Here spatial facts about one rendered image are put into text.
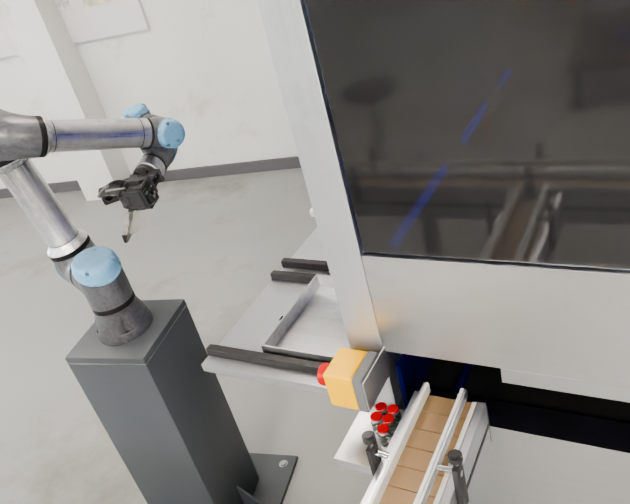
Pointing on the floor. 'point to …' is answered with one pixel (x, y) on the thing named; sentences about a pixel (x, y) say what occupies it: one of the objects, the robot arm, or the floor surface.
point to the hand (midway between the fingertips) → (109, 221)
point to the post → (324, 174)
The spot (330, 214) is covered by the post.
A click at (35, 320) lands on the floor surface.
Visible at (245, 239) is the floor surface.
